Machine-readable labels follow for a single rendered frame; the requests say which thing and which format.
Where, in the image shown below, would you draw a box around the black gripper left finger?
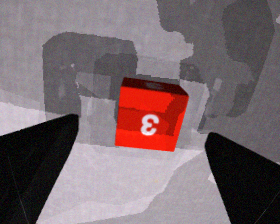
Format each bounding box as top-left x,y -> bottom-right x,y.
0,113 -> 79,224

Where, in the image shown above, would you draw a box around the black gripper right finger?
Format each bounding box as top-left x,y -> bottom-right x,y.
205,132 -> 280,224

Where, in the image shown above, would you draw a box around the red block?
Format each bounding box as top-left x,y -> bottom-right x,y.
115,76 -> 188,152

